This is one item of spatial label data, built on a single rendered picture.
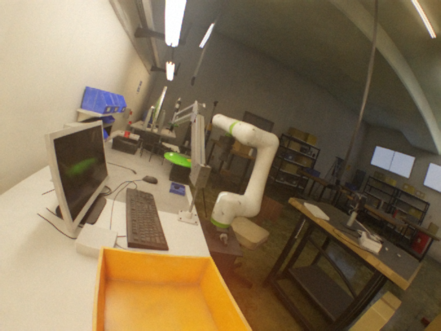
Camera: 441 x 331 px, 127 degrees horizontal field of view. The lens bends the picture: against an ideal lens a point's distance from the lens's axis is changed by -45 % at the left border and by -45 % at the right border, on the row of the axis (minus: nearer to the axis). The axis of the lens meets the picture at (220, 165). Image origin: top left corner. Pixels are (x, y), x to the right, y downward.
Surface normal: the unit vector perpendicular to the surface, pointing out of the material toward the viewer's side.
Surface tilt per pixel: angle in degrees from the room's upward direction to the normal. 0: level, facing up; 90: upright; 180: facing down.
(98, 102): 92
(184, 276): 86
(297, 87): 90
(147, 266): 86
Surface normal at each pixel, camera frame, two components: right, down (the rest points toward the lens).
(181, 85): 0.25, 0.28
